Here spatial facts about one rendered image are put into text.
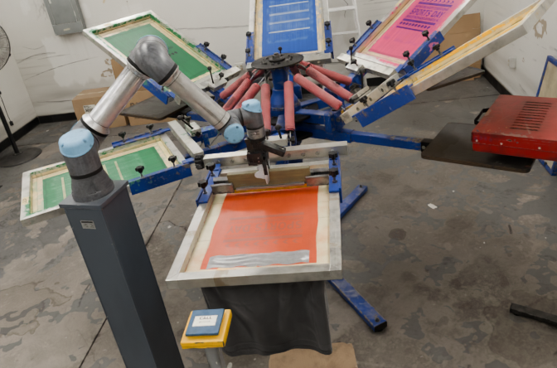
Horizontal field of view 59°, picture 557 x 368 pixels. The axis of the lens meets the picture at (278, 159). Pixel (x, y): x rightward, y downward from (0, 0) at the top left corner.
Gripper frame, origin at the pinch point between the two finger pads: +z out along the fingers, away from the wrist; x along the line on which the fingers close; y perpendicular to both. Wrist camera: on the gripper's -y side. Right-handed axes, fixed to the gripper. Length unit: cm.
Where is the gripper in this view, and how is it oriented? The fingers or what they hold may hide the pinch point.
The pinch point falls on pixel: (269, 178)
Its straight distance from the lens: 213.2
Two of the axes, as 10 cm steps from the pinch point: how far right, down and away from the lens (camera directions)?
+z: 1.5, 8.9, 4.3
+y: -9.9, 0.9, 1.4
